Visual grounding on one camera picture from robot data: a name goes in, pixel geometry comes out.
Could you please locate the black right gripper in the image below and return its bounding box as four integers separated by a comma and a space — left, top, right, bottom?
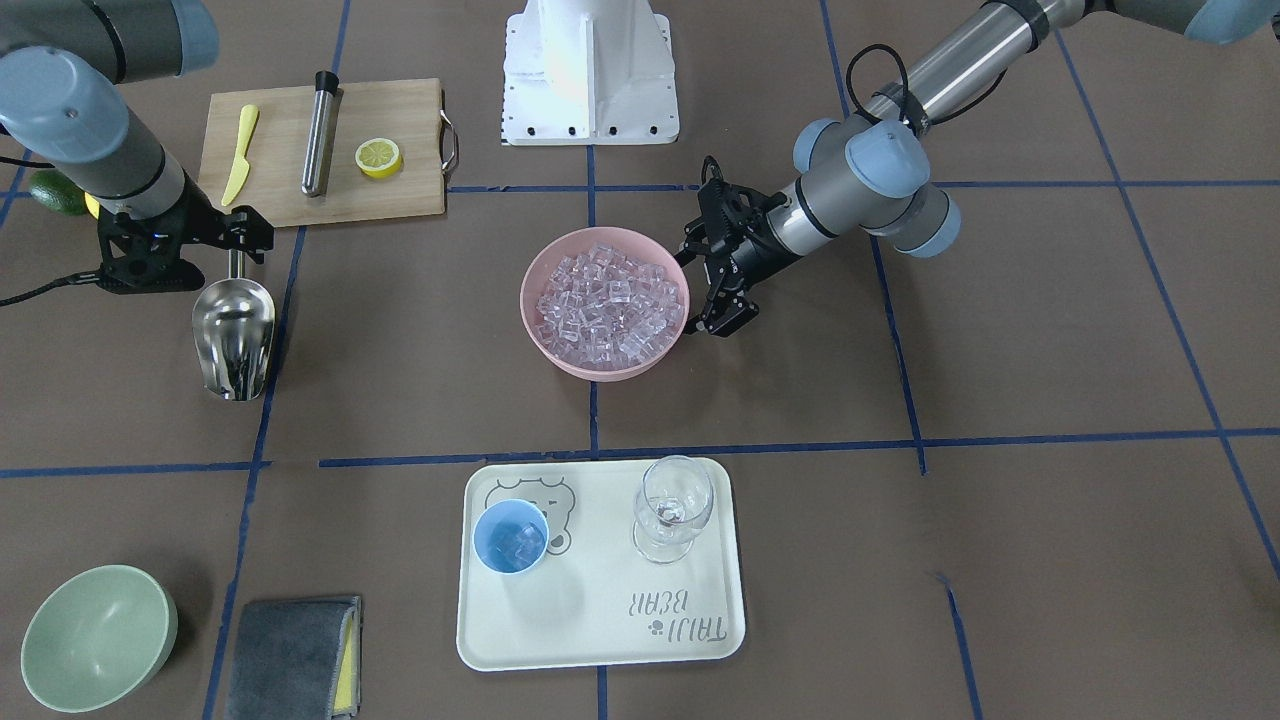
97, 190, 275, 295

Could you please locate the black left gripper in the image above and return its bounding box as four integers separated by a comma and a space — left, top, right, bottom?
675, 155, 800, 337

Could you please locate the stainless steel ice scoop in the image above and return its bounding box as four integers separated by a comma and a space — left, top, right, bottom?
191, 250, 276, 402

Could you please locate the pink bowl of ice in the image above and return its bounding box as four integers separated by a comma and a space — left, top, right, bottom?
518, 227, 691, 382

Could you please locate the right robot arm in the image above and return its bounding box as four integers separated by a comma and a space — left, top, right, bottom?
1, 1, 275, 293

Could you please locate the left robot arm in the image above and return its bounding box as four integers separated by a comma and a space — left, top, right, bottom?
675, 1, 1277, 337

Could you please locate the light blue plastic cup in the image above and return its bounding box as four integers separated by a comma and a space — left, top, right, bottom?
470, 498, 550, 577

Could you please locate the green lime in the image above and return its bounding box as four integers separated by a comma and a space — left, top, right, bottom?
28, 168, 90, 217

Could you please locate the yellow plastic knife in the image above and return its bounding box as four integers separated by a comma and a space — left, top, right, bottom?
221, 104, 260, 209

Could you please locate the clear wine glass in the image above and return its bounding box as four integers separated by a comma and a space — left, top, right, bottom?
632, 455, 716, 565

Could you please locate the stainless steel muddler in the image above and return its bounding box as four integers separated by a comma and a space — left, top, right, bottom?
300, 70, 340, 199

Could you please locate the lemon half slice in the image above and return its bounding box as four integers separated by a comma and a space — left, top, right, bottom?
355, 137, 403, 179

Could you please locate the wooden cutting board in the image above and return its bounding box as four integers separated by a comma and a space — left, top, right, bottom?
197, 78, 461, 229

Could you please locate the cream bear serving tray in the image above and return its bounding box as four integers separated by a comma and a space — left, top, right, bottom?
456, 457, 748, 673

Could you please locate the green ceramic bowl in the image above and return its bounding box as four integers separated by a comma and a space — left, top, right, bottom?
20, 564, 178, 714

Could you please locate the grey folded cloth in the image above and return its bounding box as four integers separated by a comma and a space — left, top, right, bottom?
225, 594, 364, 719

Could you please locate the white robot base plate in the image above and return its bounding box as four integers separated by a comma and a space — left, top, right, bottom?
500, 1, 681, 147

